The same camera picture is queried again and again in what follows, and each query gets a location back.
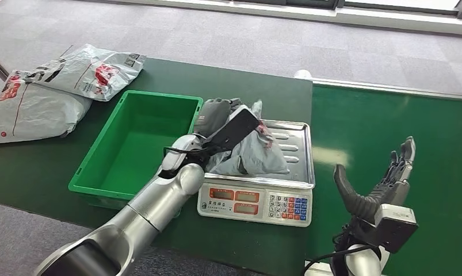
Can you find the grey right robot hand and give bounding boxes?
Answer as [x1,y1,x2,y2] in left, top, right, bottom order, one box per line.
[333,136,417,230]

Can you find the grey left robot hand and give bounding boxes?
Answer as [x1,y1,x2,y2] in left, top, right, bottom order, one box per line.
[194,97,243,138]

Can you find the grey-white courier package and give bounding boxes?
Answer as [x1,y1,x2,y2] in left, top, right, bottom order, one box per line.
[207,99,291,177]

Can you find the green conveyor belt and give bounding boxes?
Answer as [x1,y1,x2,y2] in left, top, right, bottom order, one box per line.
[305,85,462,276]

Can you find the white package with QR labels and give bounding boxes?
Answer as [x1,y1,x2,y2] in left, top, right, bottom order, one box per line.
[24,43,147,102]

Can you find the large white courier package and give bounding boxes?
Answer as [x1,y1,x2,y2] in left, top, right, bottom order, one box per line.
[0,70,93,145]

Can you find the steel weighing tray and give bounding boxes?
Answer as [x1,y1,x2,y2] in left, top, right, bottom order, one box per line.
[204,120,316,190]

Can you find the green plastic crate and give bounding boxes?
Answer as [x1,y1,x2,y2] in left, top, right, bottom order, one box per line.
[67,90,204,210]

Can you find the white electronic scale body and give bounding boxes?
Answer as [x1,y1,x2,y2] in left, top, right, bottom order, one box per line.
[197,182,314,228]

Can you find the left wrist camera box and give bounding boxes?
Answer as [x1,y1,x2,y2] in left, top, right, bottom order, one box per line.
[202,108,261,156]

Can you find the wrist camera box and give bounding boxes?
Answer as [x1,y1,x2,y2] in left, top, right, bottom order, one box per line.
[202,108,261,156]
[375,204,419,255]

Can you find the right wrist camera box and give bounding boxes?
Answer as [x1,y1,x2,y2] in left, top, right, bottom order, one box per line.
[375,204,419,255]

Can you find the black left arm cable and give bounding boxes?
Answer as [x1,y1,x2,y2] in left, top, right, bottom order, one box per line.
[162,145,209,162]

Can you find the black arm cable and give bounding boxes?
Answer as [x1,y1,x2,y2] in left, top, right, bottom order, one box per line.
[162,145,209,162]
[301,243,380,276]

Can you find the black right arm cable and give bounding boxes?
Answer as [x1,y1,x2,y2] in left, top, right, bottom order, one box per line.
[301,243,380,276]

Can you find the silver conveyor side rail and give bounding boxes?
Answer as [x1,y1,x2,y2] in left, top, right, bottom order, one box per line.
[311,77,462,102]
[304,260,335,276]

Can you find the dark window frame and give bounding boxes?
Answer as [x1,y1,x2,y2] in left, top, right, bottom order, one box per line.
[230,0,462,21]

